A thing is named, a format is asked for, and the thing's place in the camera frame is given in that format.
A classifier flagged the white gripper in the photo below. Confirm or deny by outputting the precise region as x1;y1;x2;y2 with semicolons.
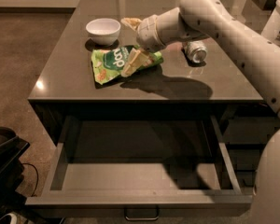
120;15;165;77

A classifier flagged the green rice chip bag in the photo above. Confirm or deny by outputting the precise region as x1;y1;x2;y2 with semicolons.
91;45;163;85

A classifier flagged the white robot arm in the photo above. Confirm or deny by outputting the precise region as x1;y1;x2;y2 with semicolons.
121;0;280;118

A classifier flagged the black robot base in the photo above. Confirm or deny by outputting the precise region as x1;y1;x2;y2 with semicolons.
0;127;30;217

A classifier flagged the open grey top drawer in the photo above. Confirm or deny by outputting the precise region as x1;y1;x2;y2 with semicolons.
26;117;252;218

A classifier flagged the lower right drawer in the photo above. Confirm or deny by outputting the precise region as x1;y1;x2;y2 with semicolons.
229;149;260;172

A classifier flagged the white ceramic bowl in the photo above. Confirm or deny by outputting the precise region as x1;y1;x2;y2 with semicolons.
86;18;121;46

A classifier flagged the grey cabinet counter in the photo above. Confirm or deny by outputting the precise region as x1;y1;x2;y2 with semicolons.
28;0;262;140

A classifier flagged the green white soda can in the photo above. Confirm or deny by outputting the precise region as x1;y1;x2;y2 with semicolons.
183;41;207;63

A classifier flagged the dark metal drawer handle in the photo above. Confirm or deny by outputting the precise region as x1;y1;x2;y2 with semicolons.
124;208;160;221

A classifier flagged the black cable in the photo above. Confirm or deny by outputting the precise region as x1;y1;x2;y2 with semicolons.
21;162;40;198

